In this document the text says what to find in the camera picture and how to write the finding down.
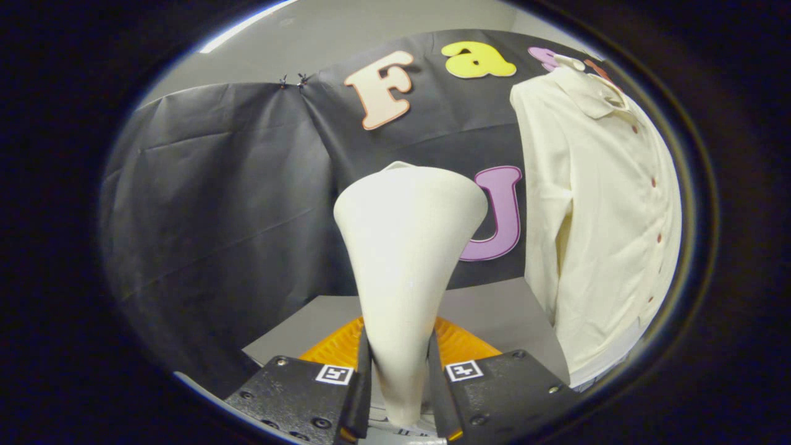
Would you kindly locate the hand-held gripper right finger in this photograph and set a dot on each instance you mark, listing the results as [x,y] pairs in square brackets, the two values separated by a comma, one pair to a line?
[442,402]

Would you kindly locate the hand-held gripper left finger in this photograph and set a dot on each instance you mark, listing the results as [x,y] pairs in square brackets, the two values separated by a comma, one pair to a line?
[363,395]

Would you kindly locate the cream button-up shirt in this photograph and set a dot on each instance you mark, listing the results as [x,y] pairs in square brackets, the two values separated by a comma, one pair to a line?
[599,216]

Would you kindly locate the grey cabinet with drawers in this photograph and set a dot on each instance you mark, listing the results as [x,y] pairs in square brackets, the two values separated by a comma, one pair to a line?
[494,315]

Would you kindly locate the white mannequin torso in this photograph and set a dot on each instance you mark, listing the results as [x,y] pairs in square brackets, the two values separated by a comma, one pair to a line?
[607,366]

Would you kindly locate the black backdrop cloth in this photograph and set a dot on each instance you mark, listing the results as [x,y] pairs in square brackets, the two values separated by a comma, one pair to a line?
[228,204]

